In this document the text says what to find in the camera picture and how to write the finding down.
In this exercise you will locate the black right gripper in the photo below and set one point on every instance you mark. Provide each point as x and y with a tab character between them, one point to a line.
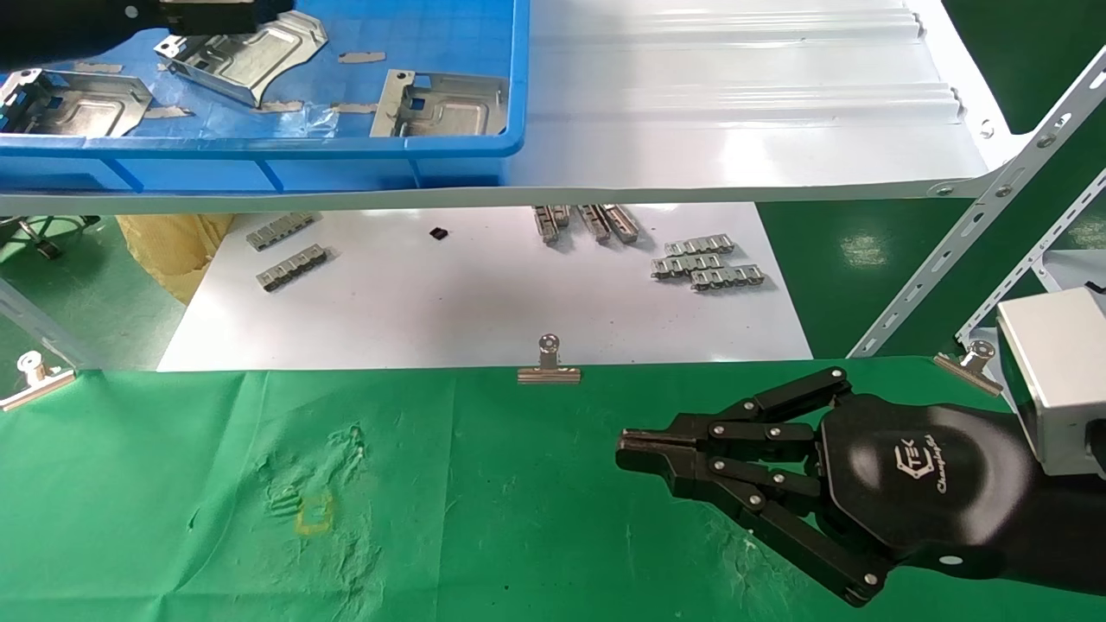
933	484

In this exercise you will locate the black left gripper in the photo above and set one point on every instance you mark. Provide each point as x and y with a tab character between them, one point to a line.
69	26

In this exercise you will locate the large stamped metal bracket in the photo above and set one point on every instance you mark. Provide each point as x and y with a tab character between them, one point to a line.
251	60

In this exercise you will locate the blue plastic bin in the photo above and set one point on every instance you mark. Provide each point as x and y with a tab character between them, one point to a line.
415	34

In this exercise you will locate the silver binder clip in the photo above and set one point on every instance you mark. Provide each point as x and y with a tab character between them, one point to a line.
34	380
972	367
549	373

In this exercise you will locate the yellow plastic bag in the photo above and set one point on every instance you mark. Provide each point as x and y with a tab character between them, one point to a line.
168	246

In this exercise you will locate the green table cloth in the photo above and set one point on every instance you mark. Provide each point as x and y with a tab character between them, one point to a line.
518	501

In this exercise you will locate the small black plastic piece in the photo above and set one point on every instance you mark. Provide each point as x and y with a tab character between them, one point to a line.
439	233

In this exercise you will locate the white metal shelf rack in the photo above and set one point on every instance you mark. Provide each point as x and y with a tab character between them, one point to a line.
734	104

